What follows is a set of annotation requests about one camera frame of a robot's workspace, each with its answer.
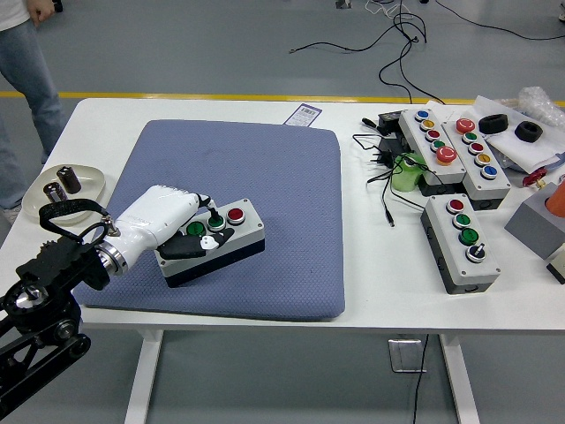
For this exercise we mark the person's hand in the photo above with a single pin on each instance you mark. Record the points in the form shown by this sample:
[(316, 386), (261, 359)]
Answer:
[(40, 9)]

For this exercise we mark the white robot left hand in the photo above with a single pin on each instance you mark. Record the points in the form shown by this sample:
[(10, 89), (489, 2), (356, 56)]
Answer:
[(150, 216)]

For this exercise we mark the grey four-button control box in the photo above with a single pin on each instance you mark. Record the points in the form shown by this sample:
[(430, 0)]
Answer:
[(481, 271), (247, 229)]

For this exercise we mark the grey five-button control box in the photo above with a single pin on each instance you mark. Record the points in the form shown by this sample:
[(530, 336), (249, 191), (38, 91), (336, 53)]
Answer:
[(450, 170), (485, 187)]

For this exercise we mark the black office chair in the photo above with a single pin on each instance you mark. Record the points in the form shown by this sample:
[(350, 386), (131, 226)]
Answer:
[(58, 4)]

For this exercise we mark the beige shallow dish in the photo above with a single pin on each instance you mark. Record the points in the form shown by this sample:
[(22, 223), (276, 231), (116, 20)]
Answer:
[(90, 181)]

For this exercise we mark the person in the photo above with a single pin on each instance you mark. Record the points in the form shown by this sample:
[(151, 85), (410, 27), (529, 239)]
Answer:
[(35, 88)]

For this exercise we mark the dark cylindrical capacitor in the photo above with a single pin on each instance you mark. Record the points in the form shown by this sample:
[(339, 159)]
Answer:
[(53, 192), (68, 179)]

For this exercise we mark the blue-grey textured mat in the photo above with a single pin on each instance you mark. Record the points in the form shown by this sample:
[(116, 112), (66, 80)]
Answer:
[(287, 199)]

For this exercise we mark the white table leg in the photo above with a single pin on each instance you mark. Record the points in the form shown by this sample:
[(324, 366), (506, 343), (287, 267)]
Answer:
[(461, 380), (143, 380)]

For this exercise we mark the purple white barcode tag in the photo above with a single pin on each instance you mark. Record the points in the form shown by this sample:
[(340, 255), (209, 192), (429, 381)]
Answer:
[(302, 115)]

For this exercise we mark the black power adapter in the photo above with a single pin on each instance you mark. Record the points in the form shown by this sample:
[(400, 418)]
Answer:
[(390, 120)]

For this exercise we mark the metal floor socket plate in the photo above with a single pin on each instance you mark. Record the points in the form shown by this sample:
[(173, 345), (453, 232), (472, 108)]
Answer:
[(397, 353)]

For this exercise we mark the white paper sheet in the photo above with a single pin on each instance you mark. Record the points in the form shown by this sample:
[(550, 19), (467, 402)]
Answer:
[(521, 152)]

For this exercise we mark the grey block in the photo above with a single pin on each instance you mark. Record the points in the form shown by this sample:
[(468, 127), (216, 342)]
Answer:
[(529, 225)]

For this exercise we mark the small red key part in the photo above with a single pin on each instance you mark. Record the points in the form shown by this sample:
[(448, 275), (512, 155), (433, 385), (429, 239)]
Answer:
[(532, 178)]

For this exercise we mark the clear bubble wrap bag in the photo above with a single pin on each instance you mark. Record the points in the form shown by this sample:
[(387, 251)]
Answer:
[(543, 106)]

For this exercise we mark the orange cylinder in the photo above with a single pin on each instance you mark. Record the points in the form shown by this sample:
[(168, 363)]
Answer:
[(558, 201)]

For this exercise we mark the small white black box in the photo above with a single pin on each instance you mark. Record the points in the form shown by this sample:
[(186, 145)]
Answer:
[(558, 265)]

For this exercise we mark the black wall plug adapter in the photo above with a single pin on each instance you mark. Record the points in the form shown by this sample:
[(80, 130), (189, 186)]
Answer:
[(395, 143)]

